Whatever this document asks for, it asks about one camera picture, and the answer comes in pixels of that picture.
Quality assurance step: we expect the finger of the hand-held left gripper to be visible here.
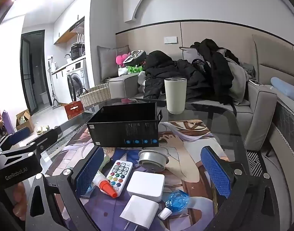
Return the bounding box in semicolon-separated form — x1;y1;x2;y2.
0;126;31;152
0;129;64;160

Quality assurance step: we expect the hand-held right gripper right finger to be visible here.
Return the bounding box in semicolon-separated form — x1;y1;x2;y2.
200;146;280;231

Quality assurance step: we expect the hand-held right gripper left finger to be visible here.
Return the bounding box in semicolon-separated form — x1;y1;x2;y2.
25;146;106;231

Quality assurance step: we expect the black cardboard box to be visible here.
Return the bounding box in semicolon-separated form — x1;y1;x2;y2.
86;102;163;148

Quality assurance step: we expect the white square adapter box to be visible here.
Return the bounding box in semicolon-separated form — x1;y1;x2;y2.
127;171;165;203

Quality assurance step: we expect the person's left hand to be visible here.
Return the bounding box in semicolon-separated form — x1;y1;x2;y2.
6;183;27;222

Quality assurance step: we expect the pair of yellow slippers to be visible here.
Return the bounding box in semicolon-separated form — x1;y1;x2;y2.
36;125;50;135

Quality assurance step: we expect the brown cardboard box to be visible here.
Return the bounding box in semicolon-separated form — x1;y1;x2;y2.
16;109;35;133

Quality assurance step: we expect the purple bottle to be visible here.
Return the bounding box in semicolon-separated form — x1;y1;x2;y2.
2;109;15;134

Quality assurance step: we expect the glue bottle with orange cap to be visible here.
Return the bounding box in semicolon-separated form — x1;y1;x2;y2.
89;170;118;198

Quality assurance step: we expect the white remote with coloured buttons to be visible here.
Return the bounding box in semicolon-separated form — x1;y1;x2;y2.
106;160;133;197

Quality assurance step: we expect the red box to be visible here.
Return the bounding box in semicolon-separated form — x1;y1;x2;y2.
64;101;85;120

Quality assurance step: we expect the blue bottle with white cap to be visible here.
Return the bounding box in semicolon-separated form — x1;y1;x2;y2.
158;190;189;220

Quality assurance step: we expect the mop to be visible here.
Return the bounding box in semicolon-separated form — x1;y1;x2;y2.
48;61;62;109

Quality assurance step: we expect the white charger plug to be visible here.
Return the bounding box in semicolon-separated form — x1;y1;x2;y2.
120;195;160;231

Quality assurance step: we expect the small metal tin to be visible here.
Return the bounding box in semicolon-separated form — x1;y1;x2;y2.
138;149;170;172

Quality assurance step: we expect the wicker basket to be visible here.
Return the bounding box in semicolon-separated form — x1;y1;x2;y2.
78;83;111;110

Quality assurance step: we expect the black framed door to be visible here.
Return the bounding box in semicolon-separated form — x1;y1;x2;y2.
21;30;46;109

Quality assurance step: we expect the white washing machine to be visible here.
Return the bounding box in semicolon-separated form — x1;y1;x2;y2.
65;59;90;101

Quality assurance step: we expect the grey sofa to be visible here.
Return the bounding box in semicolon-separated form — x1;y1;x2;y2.
108;73;278;151

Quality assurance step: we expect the quilted grey chair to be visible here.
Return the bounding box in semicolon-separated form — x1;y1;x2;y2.
269;100;294;174

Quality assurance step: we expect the white tumbler cup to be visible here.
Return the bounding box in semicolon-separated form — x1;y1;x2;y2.
164;78;187;114

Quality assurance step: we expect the black kitchen appliance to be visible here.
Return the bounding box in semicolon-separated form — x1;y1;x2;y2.
70;44;83;60

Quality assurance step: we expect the grey garment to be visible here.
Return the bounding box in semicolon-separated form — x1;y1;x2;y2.
227;61;251;106

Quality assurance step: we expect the grey cushion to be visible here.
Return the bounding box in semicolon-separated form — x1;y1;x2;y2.
97;45;129;82

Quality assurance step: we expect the black coat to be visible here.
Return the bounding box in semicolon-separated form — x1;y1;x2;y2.
190;38;240;105

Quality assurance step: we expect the blue pillow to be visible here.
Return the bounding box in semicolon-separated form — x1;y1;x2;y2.
271;77;294;98

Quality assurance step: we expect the pink plush toy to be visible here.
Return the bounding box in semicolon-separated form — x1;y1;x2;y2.
116;54;129;67

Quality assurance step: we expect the black puffer jacket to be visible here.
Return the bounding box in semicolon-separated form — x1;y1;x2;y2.
138;50;210;100

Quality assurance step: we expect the light grey pillow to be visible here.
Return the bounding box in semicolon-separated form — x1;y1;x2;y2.
179;46;200;60

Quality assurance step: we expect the black and white helmet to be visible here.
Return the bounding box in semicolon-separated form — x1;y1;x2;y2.
124;50;147;66

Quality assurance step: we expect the beige padded headboard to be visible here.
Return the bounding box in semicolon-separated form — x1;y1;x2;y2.
252;35;294;87

